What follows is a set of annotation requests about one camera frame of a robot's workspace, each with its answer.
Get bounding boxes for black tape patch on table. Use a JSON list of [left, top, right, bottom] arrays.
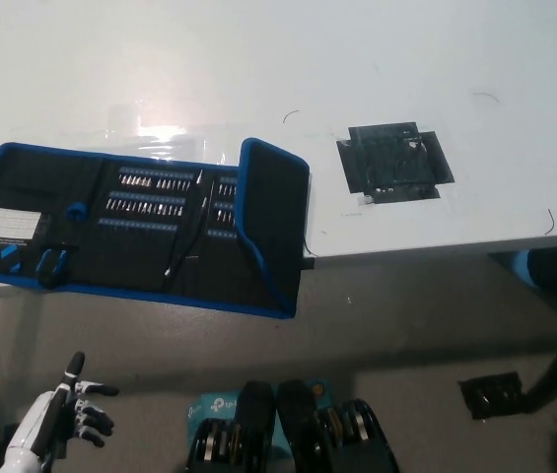
[[335, 120, 457, 206]]

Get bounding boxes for blue black clip tool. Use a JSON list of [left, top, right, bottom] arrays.
[[35, 247, 69, 288]]

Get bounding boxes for white grid card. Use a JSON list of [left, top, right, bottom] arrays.
[[0, 206, 43, 237]]

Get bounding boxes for black blue-trimmed toolkit roll case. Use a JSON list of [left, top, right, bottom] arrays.
[[0, 136, 312, 321]]

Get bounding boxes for teal tp-link box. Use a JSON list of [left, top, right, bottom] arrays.
[[186, 377, 331, 457]]

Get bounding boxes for blue round suction cup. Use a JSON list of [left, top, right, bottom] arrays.
[[65, 201, 89, 224]]

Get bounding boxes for black silver screwdriver handle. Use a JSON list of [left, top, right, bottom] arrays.
[[165, 169, 205, 278]]

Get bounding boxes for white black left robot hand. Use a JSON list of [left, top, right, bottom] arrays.
[[4, 350, 121, 460]]

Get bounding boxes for black tweezers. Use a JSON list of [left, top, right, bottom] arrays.
[[184, 180, 215, 261]]

